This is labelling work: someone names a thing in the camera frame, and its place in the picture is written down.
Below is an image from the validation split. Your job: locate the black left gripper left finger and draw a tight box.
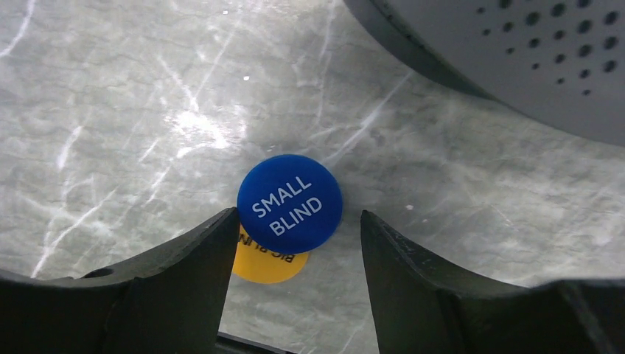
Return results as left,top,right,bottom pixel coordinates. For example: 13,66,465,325
1,207,240,353

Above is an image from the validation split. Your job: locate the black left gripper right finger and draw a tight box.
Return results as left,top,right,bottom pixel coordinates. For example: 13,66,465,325
360,211,624,353

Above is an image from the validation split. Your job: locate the orange big blind button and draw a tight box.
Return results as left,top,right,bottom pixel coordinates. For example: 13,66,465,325
232,226,310,284

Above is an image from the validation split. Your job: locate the blue small blind button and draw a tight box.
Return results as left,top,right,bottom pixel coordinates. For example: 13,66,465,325
237,154,343,254

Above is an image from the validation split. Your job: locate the black perforated filament spool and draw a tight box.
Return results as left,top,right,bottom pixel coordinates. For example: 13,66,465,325
346,0,624,145

